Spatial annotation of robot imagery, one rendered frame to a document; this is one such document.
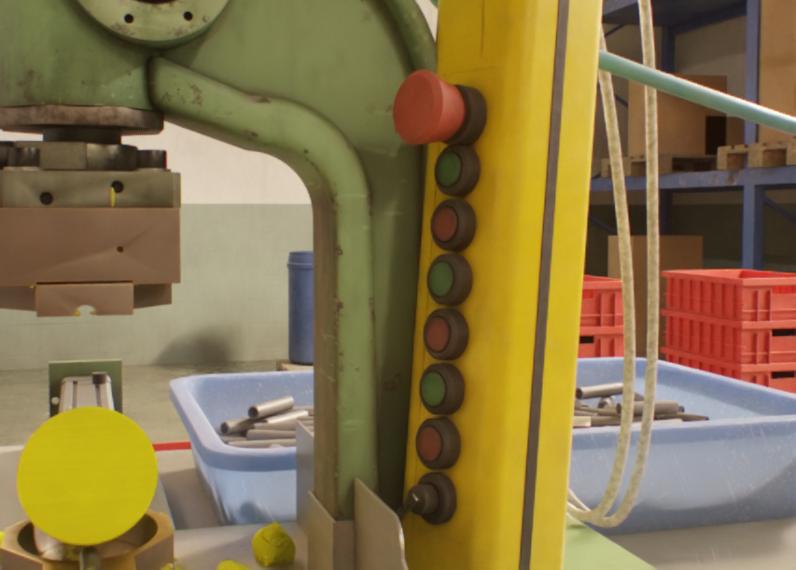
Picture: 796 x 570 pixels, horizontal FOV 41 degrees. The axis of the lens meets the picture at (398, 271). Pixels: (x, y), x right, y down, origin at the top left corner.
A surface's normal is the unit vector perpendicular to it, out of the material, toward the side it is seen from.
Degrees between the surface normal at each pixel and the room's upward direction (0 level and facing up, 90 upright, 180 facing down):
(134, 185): 90
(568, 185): 90
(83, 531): 74
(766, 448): 100
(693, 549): 0
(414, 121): 87
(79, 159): 90
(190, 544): 0
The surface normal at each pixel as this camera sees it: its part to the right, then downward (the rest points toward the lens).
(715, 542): 0.00, -1.00
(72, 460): 0.27, -0.23
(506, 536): 0.63, 0.04
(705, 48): -0.96, 0.01
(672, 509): 0.29, 0.22
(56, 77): -0.01, 0.05
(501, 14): -0.77, -0.06
